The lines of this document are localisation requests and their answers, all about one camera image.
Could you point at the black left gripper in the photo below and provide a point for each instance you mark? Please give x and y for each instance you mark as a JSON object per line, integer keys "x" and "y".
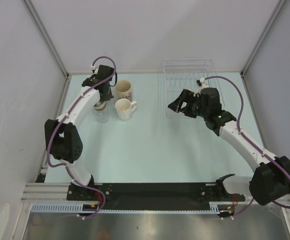
{"x": 108, "y": 97}

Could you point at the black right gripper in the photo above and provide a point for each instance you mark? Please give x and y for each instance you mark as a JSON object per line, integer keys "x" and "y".
{"x": 186, "y": 96}

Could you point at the cream painted ceramic mug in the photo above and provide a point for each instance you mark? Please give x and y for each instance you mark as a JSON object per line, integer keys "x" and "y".
{"x": 123, "y": 90}

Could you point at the brown cream cup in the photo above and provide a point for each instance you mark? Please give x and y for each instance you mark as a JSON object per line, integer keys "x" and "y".
{"x": 100, "y": 106}

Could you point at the white Simple ceramic mug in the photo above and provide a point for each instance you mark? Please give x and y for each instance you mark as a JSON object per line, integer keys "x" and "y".
{"x": 125, "y": 108}

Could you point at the clear glass cup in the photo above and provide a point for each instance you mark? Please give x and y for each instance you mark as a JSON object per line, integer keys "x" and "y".
{"x": 102, "y": 115}

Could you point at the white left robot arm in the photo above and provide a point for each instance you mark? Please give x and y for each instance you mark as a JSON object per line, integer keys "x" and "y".
{"x": 64, "y": 145}

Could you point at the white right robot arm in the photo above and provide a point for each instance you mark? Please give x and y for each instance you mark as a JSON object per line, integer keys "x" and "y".
{"x": 270, "y": 173}

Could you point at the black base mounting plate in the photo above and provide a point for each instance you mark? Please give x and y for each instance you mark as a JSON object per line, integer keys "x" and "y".
{"x": 189, "y": 193}

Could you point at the white wire dish rack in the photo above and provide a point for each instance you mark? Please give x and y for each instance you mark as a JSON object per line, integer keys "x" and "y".
{"x": 177, "y": 74}

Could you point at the white slotted cable duct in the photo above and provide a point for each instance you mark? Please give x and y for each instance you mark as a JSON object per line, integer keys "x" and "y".
{"x": 88, "y": 208}

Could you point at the aluminium frame rail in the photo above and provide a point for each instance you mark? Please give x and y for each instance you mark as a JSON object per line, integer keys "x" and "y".
{"x": 59, "y": 192}

